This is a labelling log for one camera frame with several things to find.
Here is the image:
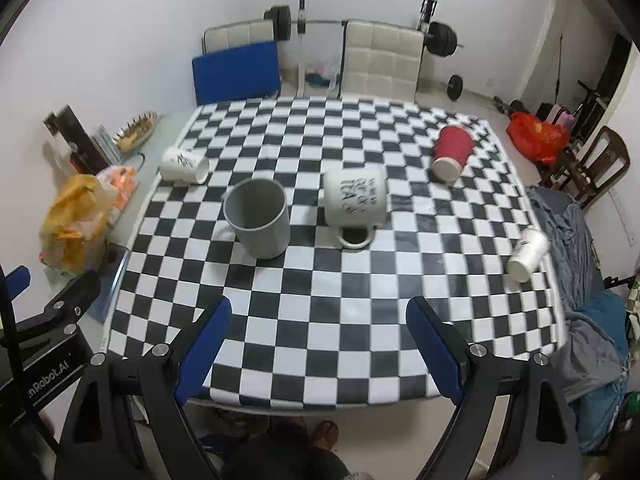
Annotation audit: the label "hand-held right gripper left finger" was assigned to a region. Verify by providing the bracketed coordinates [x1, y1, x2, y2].
[54, 296, 233, 480]

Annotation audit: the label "white paper cup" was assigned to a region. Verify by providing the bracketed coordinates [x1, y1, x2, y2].
[506, 227, 550, 282]

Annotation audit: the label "person's foot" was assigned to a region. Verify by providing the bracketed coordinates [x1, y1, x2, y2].
[311, 420, 341, 453]

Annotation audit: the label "blue cushion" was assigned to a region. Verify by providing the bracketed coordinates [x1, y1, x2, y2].
[191, 41, 282, 106]

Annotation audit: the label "grey cup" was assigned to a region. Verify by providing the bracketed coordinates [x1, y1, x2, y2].
[222, 177, 292, 261]

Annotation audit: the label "white barbell stand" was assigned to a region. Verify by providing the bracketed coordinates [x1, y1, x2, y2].
[295, 0, 312, 97]

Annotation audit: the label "beige padded chair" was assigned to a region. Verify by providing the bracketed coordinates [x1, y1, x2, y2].
[340, 19, 426, 101]
[202, 20, 276, 56]

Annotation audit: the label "orange snack packets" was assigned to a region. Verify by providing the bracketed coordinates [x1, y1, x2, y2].
[97, 165, 141, 212]

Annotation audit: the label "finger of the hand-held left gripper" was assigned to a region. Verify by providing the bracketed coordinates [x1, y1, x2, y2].
[14, 270, 102, 335]
[0, 266, 32, 307]

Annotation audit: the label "small white printed cup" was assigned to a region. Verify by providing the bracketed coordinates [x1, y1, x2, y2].
[160, 146, 211, 185]

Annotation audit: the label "brown wooden chair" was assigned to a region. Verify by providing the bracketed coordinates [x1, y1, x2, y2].
[540, 126, 631, 211]

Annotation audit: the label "black white checkered tablecloth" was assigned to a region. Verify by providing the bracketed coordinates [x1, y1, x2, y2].
[107, 96, 568, 408]

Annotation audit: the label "row of books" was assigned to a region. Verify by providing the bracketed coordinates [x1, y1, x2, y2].
[44, 105, 123, 171]

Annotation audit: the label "black barbell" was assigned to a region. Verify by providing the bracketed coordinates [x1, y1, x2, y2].
[263, 5, 458, 58]

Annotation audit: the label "red plastic bag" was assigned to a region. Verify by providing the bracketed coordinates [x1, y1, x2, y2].
[506, 112, 571, 163]

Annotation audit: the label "grey blanket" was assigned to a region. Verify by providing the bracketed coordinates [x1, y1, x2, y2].
[525, 186, 626, 401]

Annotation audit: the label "orange plastic bag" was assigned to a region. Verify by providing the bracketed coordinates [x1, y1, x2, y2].
[40, 174, 118, 276]

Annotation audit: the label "white printed mug with handle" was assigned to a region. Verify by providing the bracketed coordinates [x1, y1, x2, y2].
[321, 166, 390, 250]

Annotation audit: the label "blue cloth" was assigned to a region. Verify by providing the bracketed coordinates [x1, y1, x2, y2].
[575, 290, 632, 456]

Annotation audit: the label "red paper cup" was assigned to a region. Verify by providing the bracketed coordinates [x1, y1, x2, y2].
[431, 125, 476, 182]

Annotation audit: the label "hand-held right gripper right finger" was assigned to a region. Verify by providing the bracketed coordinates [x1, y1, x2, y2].
[405, 296, 583, 480]

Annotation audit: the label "clear plastic bag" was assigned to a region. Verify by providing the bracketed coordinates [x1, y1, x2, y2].
[305, 57, 342, 93]

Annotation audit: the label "person's dark trousers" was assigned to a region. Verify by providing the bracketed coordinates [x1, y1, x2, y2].
[220, 417, 353, 480]

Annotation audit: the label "black barbell stand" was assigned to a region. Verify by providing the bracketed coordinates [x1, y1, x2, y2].
[416, 0, 439, 36]

